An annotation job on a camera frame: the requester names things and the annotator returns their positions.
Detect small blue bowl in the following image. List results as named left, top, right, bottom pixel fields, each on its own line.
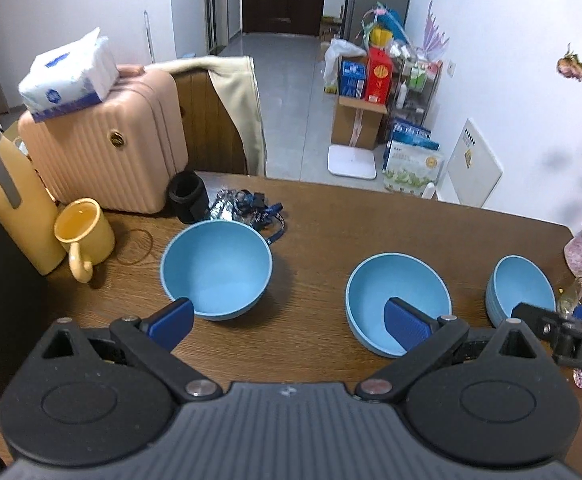
left=486, top=255, right=556, bottom=330

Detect large blue bowl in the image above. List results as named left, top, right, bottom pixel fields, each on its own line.
left=160, top=220, right=273, bottom=322

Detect keys with blue lanyard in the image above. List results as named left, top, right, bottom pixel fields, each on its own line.
left=208, top=187, right=288, bottom=246

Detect blue white carton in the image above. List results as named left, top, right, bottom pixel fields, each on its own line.
left=390, top=118, right=442, bottom=152

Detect white bathroom scale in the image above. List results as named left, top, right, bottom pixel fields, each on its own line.
left=327, top=144, right=377, bottom=180

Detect blue plastic bag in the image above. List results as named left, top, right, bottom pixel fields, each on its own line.
left=361, top=4, right=412, bottom=46

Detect metal wire rack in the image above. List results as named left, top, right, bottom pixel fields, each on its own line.
left=388, top=42, right=444, bottom=131

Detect blue white tissue pack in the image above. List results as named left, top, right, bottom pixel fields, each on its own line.
left=18, top=27, right=120, bottom=123

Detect black rectangular appliance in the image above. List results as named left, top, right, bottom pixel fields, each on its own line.
left=0, top=187, right=52, bottom=406

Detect pink suitcase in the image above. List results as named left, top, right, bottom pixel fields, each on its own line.
left=18, top=66, right=189, bottom=215

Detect medium blue bowl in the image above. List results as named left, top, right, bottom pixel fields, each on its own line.
left=345, top=253, right=452, bottom=359

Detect drinking glass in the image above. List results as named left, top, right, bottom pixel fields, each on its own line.
left=556, top=265, right=582, bottom=316

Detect yellow thermos jug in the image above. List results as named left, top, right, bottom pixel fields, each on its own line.
left=0, top=106, right=68, bottom=277

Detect brown rubber band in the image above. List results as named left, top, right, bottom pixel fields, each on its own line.
left=116, top=230, right=155, bottom=265

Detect red box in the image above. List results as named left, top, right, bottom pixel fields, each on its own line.
left=364, top=49, right=392, bottom=105

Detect sliding glass door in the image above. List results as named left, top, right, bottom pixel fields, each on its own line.
left=205, top=0, right=232, bottom=56

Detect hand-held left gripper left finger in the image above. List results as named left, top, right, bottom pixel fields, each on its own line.
left=31, top=298, right=223, bottom=402

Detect purple wing wall decoration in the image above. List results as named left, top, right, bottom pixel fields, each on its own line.
left=422, top=0, right=449, bottom=56

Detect green white carton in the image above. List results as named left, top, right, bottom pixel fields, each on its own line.
left=382, top=140, right=445, bottom=194

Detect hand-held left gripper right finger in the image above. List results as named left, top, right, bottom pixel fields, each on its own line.
left=355, top=297, right=554, bottom=403

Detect wooden chair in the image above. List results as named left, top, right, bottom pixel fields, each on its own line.
left=175, top=70, right=249, bottom=176

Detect white plastic bag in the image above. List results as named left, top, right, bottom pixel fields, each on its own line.
left=323, top=37, right=367, bottom=88

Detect white board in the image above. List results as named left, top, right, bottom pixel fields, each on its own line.
left=444, top=117, right=504, bottom=208

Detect cardboard box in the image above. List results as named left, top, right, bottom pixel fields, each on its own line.
left=331, top=95, right=389, bottom=150

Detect beige jacket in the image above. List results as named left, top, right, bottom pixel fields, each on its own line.
left=143, top=55, right=267, bottom=177

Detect black cylindrical cup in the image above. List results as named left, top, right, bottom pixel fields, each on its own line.
left=167, top=170, right=209, bottom=225

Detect yellow mug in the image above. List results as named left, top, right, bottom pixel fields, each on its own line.
left=54, top=198, right=116, bottom=283

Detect blue box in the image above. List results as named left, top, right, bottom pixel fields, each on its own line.
left=338, top=56, right=369, bottom=100

